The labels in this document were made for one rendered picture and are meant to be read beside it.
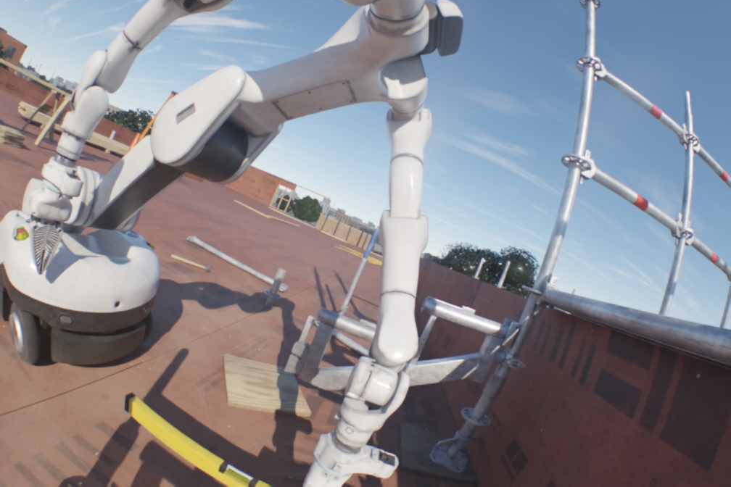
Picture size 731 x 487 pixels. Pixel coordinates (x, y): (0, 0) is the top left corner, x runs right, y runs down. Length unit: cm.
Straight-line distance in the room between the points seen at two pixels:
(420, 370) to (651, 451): 74
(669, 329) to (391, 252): 54
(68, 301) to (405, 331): 75
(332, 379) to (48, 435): 88
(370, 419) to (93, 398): 74
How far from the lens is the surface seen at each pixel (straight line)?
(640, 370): 81
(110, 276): 86
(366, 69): 54
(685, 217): 169
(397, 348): 46
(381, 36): 50
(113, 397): 99
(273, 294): 203
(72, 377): 102
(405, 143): 68
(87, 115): 66
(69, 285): 83
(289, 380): 131
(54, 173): 67
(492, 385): 113
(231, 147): 66
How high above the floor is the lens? 69
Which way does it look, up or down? 4 degrees up
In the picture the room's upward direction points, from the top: 23 degrees clockwise
